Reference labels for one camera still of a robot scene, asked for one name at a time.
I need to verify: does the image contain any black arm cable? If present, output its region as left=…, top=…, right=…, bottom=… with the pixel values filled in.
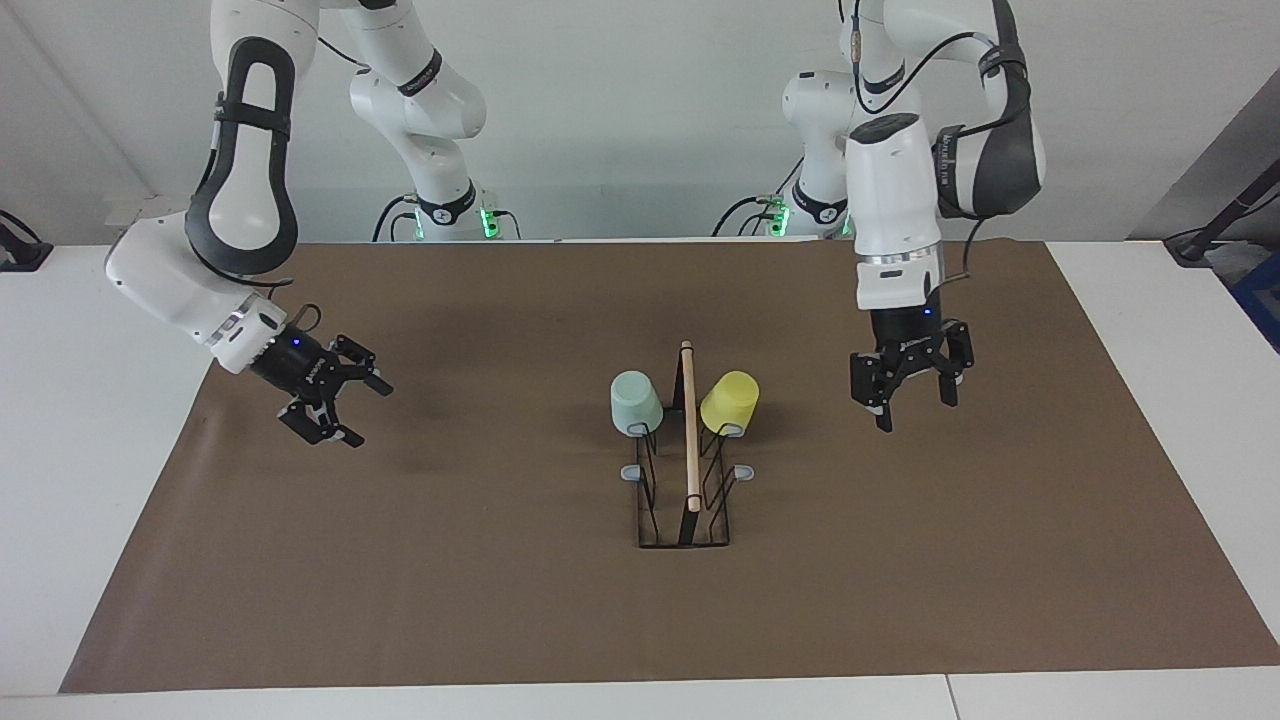
left=848, top=0, right=1006, bottom=293
left=265, top=35, right=371, bottom=337

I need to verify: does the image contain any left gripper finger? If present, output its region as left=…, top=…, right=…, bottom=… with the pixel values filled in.
left=925, top=320, right=976, bottom=408
left=850, top=350, right=916, bottom=433

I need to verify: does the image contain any black wire cup rack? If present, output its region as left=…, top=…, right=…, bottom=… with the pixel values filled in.
left=620, top=340, right=756, bottom=550

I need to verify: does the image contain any green plastic cup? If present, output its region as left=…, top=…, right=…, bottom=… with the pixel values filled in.
left=610, top=371, right=665, bottom=438

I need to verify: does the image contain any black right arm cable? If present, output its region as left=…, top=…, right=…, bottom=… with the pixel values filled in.
left=265, top=35, right=371, bottom=337

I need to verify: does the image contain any black table clamp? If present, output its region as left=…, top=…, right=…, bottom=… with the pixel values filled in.
left=0, top=210, right=53, bottom=273

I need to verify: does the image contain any black right base cable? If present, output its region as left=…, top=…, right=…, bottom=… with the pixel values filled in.
left=372, top=195, right=416, bottom=242

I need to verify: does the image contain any black left base cable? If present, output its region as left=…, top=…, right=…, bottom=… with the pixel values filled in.
left=712, top=150, right=807, bottom=239

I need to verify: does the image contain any black camera stand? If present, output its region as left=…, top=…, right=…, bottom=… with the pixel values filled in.
left=1165, top=160, right=1280, bottom=266

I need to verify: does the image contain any yellow plastic cup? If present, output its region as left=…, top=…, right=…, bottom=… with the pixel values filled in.
left=700, top=371, right=761, bottom=437

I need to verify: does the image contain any blue box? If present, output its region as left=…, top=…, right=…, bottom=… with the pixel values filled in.
left=1232, top=245, right=1280, bottom=351

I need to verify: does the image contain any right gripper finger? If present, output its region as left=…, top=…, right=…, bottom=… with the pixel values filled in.
left=330, top=335, right=394, bottom=397
left=278, top=398, right=366, bottom=448

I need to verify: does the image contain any black base cable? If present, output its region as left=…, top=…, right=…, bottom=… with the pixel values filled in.
left=372, top=195, right=416, bottom=242
left=712, top=150, right=807, bottom=239

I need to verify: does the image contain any white socket box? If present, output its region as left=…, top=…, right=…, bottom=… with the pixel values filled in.
left=105, top=195, right=191, bottom=244

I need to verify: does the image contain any brown table mat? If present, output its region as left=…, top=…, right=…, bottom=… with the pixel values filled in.
left=58, top=238, right=1280, bottom=694

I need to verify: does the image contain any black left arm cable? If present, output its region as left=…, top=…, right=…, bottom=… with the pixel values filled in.
left=848, top=0, right=1006, bottom=293

